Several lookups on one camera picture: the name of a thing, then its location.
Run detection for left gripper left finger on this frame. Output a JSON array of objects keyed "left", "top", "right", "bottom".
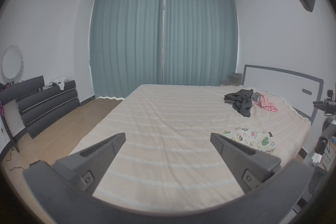
[{"left": 53, "top": 132, "right": 127, "bottom": 194}]

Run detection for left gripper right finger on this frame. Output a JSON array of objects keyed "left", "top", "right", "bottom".
[{"left": 210, "top": 132, "right": 282, "bottom": 195}]

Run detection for white printed pyjama top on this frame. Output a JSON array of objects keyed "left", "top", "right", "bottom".
[{"left": 223, "top": 126, "right": 278, "bottom": 154}]

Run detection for bed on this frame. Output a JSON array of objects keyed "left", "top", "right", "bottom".
[{"left": 67, "top": 64, "right": 324, "bottom": 213}]

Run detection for black garment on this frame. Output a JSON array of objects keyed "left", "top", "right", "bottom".
[{"left": 223, "top": 88, "right": 255, "bottom": 118}]

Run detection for pink garment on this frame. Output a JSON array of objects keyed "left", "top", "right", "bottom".
[{"left": 256, "top": 94, "right": 279, "bottom": 113}]

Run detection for black chest of drawers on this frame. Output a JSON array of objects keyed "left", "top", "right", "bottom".
[{"left": 15, "top": 79, "right": 82, "bottom": 140}]

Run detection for grey bedside table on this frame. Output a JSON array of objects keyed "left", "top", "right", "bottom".
[{"left": 219, "top": 72, "right": 243, "bottom": 87}]

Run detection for white garment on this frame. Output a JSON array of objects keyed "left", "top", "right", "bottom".
[{"left": 45, "top": 76, "right": 68, "bottom": 91}]

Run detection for black dressing table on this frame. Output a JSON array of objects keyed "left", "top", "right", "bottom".
[{"left": 0, "top": 75, "right": 46, "bottom": 153}]

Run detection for round white-framed mirror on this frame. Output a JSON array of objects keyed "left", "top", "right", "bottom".
[{"left": 1, "top": 45, "right": 25, "bottom": 85}]

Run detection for black cable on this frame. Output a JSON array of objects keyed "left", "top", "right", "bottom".
[{"left": 5, "top": 149, "right": 31, "bottom": 171}]

